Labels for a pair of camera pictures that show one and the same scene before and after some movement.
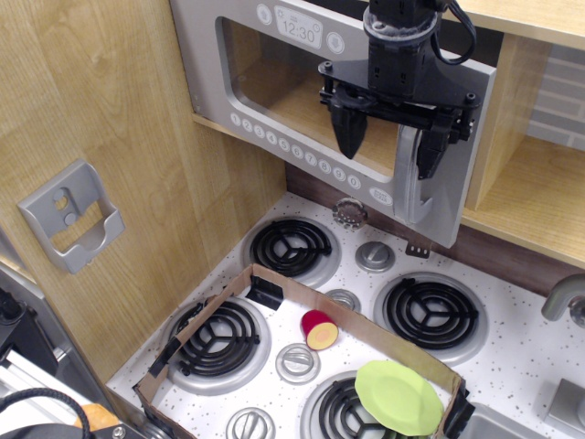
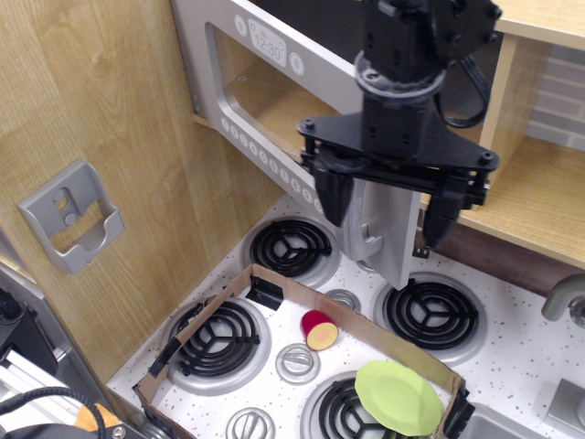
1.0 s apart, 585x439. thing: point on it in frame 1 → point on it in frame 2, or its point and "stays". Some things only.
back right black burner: [426, 315] stays
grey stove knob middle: [345, 298] stays
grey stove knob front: [251, 422] stays
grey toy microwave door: [441, 207] → [260, 35]
